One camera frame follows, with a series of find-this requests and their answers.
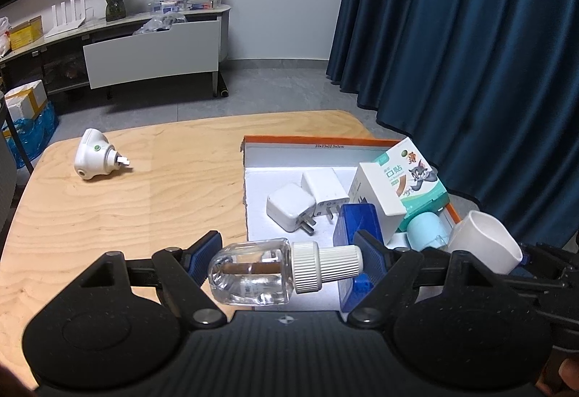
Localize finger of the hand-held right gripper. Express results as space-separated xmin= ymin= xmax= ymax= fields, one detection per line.
xmin=502 ymin=274 xmax=579 ymax=304
xmin=520 ymin=243 xmax=579 ymax=275

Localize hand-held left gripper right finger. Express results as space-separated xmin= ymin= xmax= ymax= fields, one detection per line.
xmin=348 ymin=231 xmax=512 ymax=329

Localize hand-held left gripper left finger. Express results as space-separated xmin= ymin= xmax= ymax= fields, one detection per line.
xmin=75 ymin=231 xmax=227 ymax=330

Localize blue plastic box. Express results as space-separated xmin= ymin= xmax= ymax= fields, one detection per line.
xmin=332 ymin=203 xmax=386 ymax=313

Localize clear bottle white cap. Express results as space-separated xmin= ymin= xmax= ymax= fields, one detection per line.
xmin=207 ymin=238 xmax=365 ymax=307

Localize light blue toothpick jar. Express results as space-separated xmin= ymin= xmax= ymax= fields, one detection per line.
xmin=405 ymin=212 xmax=449 ymax=251

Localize white cup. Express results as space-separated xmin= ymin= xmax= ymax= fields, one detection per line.
xmin=447 ymin=211 xmax=524 ymax=275

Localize teal cartoon print box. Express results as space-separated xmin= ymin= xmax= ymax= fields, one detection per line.
xmin=348 ymin=137 xmax=450 ymax=236

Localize white square plug adapter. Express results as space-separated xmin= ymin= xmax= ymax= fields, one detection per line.
xmin=266 ymin=183 xmax=316 ymax=236

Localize white cardboard box orange rim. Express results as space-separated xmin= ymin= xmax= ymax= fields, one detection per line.
xmin=240 ymin=135 xmax=468 ymax=312

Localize person's right hand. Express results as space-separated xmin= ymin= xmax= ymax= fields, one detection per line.
xmin=558 ymin=358 xmax=579 ymax=397

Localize wooden table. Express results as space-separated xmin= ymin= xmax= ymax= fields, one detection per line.
xmin=0 ymin=110 xmax=377 ymax=384

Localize white plug-in mosquito heater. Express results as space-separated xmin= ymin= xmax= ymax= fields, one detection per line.
xmin=73 ymin=128 xmax=133 ymax=183

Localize blue plastic bag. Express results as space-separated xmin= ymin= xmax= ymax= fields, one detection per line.
xmin=11 ymin=101 xmax=60 ymax=170

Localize white tv cabinet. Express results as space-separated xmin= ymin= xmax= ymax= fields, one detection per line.
xmin=0 ymin=3 xmax=232 ymax=103

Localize dark blue curtain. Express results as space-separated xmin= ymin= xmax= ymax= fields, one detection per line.
xmin=326 ymin=0 xmax=579 ymax=254

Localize cardboard box white top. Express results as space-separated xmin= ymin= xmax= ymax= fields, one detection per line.
xmin=4 ymin=80 xmax=48 ymax=123

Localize clear plastic bag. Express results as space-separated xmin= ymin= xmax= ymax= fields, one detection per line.
xmin=132 ymin=13 xmax=187 ymax=36

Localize clear plastic storage containers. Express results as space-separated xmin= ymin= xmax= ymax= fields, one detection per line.
xmin=148 ymin=0 xmax=223 ymax=14

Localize white router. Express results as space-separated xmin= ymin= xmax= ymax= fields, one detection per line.
xmin=44 ymin=0 xmax=90 ymax=38

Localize yellow box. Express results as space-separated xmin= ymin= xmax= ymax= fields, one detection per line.
xmin=9 ymin=16 xmax=44 ymax=51

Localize white and red plastic bag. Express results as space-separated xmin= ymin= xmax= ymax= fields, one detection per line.
xmin=0 ymin=16 xmax=12 ymax=59

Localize white wall charger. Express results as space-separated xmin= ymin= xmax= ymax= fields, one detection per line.
xmin=301 ymin=168 xmax=350 ymax=222

